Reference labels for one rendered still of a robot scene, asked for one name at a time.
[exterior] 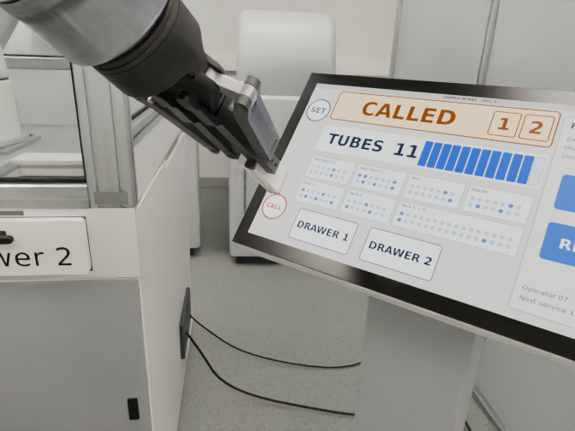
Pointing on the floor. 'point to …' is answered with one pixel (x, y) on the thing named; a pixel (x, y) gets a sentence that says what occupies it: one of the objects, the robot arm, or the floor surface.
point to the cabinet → (101, 343)
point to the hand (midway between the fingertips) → (264, 167)
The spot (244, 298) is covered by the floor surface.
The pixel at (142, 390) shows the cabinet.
